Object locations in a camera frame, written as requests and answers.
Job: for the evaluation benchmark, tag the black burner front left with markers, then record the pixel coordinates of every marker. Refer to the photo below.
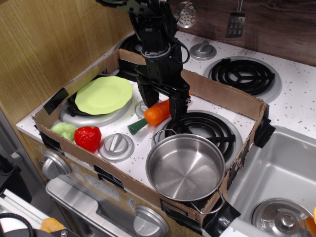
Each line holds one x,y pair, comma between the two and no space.
69,113

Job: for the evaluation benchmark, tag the grey oven knob left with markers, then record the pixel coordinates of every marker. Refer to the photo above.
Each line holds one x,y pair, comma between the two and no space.
54,166

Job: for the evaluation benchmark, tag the grey oven knob right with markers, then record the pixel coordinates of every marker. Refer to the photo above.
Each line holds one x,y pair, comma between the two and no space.
148,223

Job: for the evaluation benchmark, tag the grey stove knob back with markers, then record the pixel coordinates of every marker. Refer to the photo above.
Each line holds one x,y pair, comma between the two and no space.
203,51

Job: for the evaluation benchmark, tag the light green toy vegetable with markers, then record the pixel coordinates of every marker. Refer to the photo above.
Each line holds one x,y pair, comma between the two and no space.
65,130

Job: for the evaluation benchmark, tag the light green plate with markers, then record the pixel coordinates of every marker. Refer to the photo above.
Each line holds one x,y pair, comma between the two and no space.
104,95

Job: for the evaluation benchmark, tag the grey stove knob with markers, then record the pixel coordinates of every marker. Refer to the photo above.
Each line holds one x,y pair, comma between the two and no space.
203,51
116,147
140,109

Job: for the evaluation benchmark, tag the black burner front right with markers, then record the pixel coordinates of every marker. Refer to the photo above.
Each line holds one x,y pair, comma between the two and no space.
215,128

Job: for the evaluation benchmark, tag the hanging metal strainer spoon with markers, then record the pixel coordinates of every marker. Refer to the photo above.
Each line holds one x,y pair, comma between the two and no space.
186,14

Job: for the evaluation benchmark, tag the stainless steel pot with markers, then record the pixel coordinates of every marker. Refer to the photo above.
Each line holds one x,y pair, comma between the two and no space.
185,167

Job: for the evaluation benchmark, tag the red toy strawberry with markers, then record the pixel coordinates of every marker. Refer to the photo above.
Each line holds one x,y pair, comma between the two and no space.
88,137

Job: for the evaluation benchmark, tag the black burner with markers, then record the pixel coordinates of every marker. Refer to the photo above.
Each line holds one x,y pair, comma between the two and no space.
69,113
250,75
215,128
131,43

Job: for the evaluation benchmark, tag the grey stove knob middle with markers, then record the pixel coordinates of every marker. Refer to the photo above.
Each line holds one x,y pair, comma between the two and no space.
140,109

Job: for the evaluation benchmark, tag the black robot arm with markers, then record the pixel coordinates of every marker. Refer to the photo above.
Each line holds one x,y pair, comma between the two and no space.
155,27

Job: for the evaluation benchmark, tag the cardboard fence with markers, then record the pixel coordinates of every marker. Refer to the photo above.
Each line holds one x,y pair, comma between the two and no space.
118,181

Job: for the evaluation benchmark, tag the silver oven door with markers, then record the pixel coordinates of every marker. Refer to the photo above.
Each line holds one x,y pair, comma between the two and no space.
93,215

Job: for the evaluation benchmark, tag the silver sink basin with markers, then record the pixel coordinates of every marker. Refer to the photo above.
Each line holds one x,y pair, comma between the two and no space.
284,168

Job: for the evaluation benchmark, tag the orange object bottom left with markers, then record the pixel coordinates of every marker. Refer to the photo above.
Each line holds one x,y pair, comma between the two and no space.
50,225

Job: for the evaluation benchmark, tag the black burner back left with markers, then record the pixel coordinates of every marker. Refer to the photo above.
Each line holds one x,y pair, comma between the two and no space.
131,43

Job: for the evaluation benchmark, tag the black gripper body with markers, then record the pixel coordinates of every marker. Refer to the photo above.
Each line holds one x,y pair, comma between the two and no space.
163,72

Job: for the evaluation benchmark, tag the orange object in sink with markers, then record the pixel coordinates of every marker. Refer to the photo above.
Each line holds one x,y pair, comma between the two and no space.
310,223

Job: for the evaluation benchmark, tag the grey oven knob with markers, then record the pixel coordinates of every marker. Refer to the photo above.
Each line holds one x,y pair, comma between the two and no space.
148,223
54,166

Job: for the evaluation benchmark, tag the steel pot lid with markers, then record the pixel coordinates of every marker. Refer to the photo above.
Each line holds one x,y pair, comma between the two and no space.
281,218

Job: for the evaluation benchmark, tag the black burner back right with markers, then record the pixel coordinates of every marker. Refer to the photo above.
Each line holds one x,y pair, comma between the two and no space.
250,75

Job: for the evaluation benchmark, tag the grey stove knob front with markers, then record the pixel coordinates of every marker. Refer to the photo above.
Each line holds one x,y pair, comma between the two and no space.
116,147

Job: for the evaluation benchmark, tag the hanging metal spatula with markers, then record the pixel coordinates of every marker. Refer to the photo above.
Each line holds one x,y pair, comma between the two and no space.
236,22

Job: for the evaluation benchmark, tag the orange toy carrot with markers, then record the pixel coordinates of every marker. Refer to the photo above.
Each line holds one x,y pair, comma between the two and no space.
153,116

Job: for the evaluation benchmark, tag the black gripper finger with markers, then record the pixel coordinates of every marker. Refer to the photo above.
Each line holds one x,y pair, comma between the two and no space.
178,106
148,94

